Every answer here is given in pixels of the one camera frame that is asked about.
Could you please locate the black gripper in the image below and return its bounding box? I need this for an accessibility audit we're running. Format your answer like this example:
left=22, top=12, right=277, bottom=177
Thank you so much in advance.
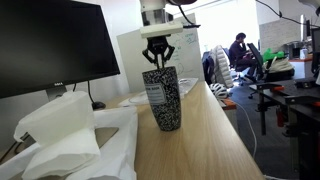
left=142, top=35, right=176, bottom=69

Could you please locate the black speckled mug cup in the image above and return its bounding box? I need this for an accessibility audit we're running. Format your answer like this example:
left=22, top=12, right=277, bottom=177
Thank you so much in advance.
left=142, top=66, right=183, bottom=132

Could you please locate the white cup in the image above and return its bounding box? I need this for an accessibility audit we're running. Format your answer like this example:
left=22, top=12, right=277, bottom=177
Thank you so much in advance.
left=299, top=48, right=309, bottom=60

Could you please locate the dark jacket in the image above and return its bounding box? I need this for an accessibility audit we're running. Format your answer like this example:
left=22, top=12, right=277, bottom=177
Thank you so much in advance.
left=201, top=49, right=216, bottom=86

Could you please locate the white puffer jacket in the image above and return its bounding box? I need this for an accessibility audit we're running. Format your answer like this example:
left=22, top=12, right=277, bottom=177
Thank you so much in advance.
left=209, top=44, right=235, bottom=89

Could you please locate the white bicycle helmet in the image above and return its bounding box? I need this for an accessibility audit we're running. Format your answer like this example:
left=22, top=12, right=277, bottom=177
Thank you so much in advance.
left=209, top=82, right=229, bottom=100

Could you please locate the black computer mouse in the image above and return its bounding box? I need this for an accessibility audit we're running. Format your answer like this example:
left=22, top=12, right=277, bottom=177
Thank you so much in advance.
left=91, top=100, right=107, bottom=111

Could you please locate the seated person in dark clothes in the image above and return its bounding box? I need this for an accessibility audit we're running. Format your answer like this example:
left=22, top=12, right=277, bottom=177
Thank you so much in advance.
left=228, top=32, right=258, bottom=73

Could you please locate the small orange topped box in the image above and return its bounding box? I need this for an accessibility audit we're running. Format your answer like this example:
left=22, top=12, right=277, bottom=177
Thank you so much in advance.
left=218, top=97, right=238, bottom=112

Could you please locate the white plastic sheet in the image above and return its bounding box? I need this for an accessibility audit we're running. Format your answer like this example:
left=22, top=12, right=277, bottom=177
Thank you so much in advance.
left=0, top=106, right=139, bottom=180

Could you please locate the black office chair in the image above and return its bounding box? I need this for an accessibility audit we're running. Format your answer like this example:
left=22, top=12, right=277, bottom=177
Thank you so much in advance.
left=246, top=42, right=268, bottom=83

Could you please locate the black computer monitor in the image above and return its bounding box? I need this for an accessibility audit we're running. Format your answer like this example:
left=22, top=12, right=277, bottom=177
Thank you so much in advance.
left=0, top=0, right=122, bottom=100

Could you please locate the green plastic object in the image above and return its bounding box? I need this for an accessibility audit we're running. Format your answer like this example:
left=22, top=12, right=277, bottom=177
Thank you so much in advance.
left=262, top=48, right=286, bottom=63

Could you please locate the white folded paper towel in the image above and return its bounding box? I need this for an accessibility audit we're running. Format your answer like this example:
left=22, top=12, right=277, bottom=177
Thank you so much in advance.
left=21, top=128, right=102, bottom=180
left=13, top=90, right=96, bottom=148

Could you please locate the white bag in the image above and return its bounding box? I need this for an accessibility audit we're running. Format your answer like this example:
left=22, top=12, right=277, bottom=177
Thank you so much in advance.
left=263, top=56, right=295, bottom=74

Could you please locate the black perforated table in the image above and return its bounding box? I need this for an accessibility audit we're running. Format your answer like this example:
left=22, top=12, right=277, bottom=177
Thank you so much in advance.
left=249, top=78, right=320, bottom=180

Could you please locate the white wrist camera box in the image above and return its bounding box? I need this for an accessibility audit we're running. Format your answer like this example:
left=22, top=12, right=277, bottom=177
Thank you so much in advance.
left=139, top=21, right=184, bottom=39

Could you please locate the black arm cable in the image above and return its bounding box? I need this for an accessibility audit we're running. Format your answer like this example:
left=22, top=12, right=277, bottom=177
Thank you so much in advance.
left=166, top=0, right=202, bottom=29

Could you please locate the black monitor cable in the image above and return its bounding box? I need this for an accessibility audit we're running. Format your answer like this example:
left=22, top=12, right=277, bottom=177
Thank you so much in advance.
left=87, top=80, right=96, bottom=104

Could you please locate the white floor cable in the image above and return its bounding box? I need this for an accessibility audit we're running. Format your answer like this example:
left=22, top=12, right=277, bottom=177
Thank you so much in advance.
left=233, top=99, right=259, bottom=159

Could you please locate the orange handled clamp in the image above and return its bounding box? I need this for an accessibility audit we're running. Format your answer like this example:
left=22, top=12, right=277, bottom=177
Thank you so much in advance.
left=284, top=94, right=320, bottom=108
left=256, top=83, right=286, bottom=93

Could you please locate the black overhead cable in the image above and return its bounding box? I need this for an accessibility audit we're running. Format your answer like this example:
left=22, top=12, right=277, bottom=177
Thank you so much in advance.
left=256, top=0, right=320, bottom=28

